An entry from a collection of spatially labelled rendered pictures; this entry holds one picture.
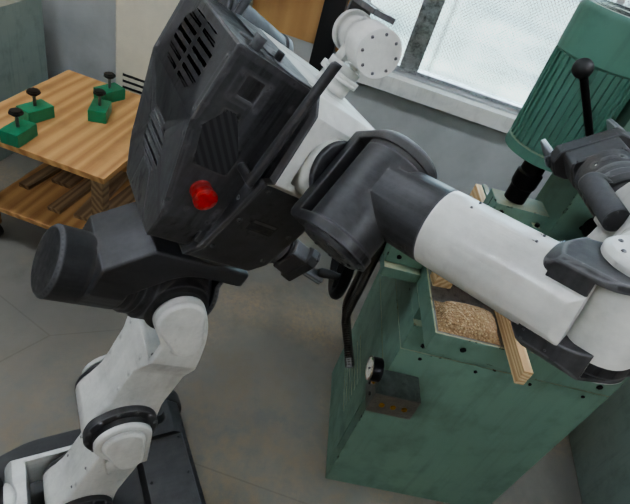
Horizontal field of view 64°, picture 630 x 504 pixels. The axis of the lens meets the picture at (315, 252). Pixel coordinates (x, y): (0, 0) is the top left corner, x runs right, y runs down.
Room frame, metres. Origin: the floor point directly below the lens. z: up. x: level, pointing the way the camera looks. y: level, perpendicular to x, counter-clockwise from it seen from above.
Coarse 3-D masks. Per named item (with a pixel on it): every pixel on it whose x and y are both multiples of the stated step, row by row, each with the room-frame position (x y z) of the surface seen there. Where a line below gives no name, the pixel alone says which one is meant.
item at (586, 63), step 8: (576, 64) 0.95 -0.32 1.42; (584, 64) 0.95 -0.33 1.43; (592, 64) 0.95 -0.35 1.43; (576, 72) 0.95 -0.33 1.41; (584, 72) 0.94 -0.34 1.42; (592, 72) 0.95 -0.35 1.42; (584, 80) 0.95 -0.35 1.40; (584, 88) 0.96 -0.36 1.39; (584, 96) 0.96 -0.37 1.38; (584, 104) 0.96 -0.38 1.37; (584, 112) 0.96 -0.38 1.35; (584, 120) 0.97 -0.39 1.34; (592, 120) 0.97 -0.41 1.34; (592, 128) 0.96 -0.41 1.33; (584, 224) 1.00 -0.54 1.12; (592, 224) 0.99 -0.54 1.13; (584, 232) 0.99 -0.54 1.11
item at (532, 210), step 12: (492, 192) 1.12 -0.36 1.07; (504, 192) 1.13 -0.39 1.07; (492, 204) 1.09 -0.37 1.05; (504, 204) 1.07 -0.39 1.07; (516, 204) 1.09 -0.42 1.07; (528, 204) 1.11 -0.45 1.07; (540, 204) 1.13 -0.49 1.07; (516, 216) 1.08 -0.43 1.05; (528, 216) 1.08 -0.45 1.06; (540, 216) 1.08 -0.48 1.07; (540, 228) 1.09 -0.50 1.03
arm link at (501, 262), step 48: (432, 240) 0.43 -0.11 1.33; (480, 240) 0.42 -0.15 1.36; (528, 240) 0.42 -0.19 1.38; (576, 240) 0.42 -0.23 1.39; (624, 240) 0.42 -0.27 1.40; (480, 288) 0.39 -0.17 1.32; (528, 288) 0.38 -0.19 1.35; (576, 288) 0.37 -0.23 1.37; (624, 288) 0.36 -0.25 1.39; (528, 336) 0.37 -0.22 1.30
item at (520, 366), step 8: (496, 312) 0.88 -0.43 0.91; (504, 320) 0.84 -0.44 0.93; (504, 328) 0.83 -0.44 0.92; (504, 336) 0.81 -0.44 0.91; (512, 336) 0.79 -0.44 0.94; (504, 344) 0.79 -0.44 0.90; (512, 344) 0.77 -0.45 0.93; (520, 344) 0.77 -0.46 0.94; (512, 352) 0.76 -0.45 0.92; (520, 352) 0.74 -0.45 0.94; (512, 360) 0.74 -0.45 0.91; (520, 360) 0.72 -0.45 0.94; (528, 360) 0.73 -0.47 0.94; (512, 368) 0.73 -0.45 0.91; (520, 368) 0.71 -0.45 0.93; (528, 368) 0.71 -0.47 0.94; (512, 376) 0.71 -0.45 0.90; (520, 376) 0.70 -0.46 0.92; (528, 376) 0.70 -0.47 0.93; (520, 384) 0.70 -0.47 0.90
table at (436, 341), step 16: (384, 272) 0.96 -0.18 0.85; (400, 272) 0.96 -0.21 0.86; (416, 272) 0.98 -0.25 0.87; (432, 288) 0.90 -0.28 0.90; (432, 304) 0.85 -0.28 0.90; (480, 304) 0.90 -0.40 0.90; (432, 320) 0.80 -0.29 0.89; (496, 320) 0.86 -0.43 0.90; (432, 336) 0.77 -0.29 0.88; (448, 336) 0.77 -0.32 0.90; (448, 352) 0.77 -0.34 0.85; (464, 352) 0.77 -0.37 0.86; (480, 352) 0.78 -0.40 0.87; (496, 352) 0.78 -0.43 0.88
